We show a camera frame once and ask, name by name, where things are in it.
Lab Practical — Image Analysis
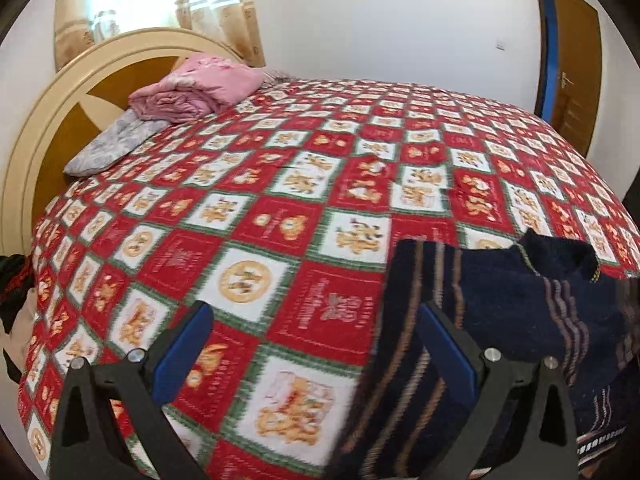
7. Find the navy striped knit sweater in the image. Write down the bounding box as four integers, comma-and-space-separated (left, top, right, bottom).
325, 230, 640, 480

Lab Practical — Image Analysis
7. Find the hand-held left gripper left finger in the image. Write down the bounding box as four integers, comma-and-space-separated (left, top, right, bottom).
47, 300, 216, 480

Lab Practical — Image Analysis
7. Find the cream wooden headboard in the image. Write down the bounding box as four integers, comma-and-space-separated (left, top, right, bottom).
0, 27, 251, 258

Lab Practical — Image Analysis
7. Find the brown wooden door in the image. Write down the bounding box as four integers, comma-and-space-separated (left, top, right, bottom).
532, 0, 603, 151

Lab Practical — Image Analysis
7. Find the red checked printed blanket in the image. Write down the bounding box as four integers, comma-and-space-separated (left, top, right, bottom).
17, 77, 640, 480

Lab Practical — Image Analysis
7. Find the pink folded quilt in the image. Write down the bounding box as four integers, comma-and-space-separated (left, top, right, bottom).
128, 52, 266, 123

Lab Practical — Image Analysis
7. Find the grey floral pillow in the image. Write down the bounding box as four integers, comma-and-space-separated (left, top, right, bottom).
64, 108, 173, 177

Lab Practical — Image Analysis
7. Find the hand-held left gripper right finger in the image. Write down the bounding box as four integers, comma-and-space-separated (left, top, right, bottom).
415, 301, 581, 480

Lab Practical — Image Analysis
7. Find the dark clothes pile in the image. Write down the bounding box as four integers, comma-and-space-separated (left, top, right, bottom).
0, 254, 36, 386

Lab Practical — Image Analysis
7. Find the beige patterned curtain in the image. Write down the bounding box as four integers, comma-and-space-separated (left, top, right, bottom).
54, 0, 266, 68

